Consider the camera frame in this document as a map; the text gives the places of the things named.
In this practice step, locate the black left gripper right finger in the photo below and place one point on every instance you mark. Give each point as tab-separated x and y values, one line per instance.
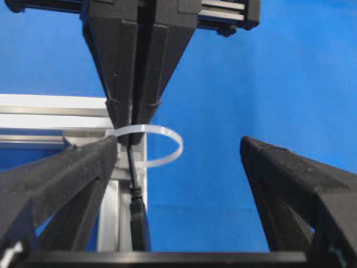
304	205

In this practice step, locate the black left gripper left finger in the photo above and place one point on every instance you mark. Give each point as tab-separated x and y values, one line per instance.
53	203

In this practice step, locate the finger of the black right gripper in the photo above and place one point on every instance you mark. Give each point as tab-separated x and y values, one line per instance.
164	44
113	44

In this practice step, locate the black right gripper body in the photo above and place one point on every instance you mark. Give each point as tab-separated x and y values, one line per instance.
224	17

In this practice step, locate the white zip tie loop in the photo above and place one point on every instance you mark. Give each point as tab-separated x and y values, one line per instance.
163	147

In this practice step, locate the square aluminium extrusion frame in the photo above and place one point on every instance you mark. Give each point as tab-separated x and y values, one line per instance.
54	121

